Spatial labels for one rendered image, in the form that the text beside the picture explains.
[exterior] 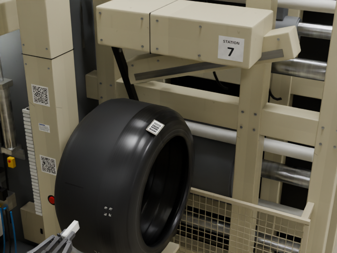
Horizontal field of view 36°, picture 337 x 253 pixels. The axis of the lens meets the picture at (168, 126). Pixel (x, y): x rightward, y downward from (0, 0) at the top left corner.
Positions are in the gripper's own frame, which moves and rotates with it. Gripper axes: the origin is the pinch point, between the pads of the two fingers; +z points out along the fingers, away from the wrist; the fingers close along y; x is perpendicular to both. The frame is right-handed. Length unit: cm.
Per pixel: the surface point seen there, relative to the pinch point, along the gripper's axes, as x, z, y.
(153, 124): -17.2, 38.9, -9.9
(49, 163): 6.2, 31.5, 33.3
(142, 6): -44, 73, 10
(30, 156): 7, 33, 43
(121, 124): -18.1, 34.2, -0.2
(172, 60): -22, 76, 1
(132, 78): -11, 74, 19
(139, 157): -12.5, 26.7, -10.8
